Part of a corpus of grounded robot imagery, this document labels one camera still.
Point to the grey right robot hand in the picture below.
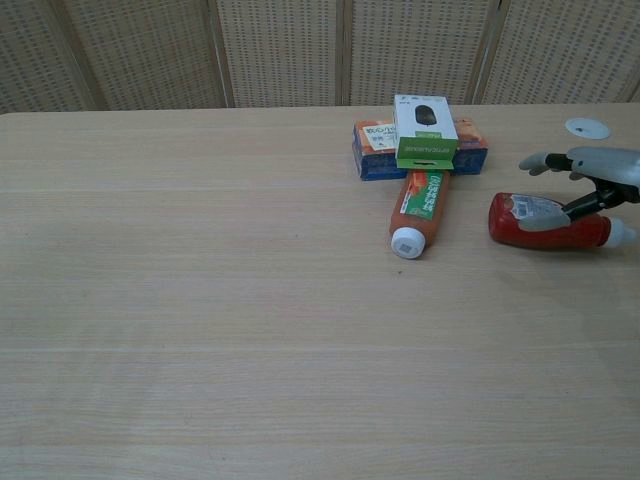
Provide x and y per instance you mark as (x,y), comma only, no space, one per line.
(607,165)

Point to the blue orange snack box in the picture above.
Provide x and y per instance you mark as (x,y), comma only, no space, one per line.
(375,147)

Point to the woven folding screen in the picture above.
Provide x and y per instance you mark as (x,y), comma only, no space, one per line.
(280,50)

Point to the white green mouse box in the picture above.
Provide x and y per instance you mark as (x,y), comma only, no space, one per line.
(425,132)

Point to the orange sauce bottle green label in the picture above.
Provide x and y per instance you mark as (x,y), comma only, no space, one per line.
(417,210)

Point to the red ketchup bottle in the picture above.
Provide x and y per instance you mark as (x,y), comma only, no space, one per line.
(550,235)

